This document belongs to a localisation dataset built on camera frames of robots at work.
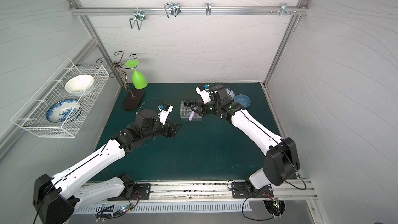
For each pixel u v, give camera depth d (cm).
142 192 74
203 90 70
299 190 40
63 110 65
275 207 71
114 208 71
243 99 107
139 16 78
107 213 69
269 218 67
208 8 73
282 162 42
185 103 99
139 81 92
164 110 65
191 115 78
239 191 73
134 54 91
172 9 76
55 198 37
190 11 79
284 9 76
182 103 96
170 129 66
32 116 57
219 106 61
